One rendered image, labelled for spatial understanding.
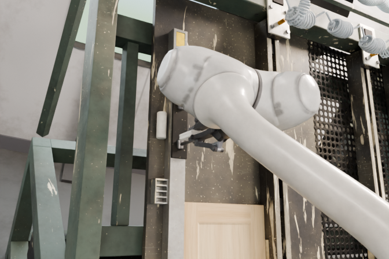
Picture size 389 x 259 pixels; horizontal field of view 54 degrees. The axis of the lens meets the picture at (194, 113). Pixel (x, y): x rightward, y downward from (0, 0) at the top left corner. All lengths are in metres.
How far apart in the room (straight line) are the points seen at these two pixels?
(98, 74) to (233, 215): 0.59
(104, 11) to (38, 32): 2.01
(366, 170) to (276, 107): 1.06
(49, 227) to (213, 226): 0.66
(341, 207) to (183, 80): 0.29
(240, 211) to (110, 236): 0.41
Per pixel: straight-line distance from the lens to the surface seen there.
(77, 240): 1.00
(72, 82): 3.22
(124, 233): 1.12
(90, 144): 1.02
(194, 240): 1.16
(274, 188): 1.28
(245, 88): 0.60
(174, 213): 1.10
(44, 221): 1.59
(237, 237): 1.25
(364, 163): 1.71
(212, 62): 0.60
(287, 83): 0.67
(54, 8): 3.09
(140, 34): 1.27
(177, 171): 1.11
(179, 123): 1.13
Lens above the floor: 1.80
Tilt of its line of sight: 19 degrees down
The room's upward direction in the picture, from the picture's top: 21 degrees clockwise
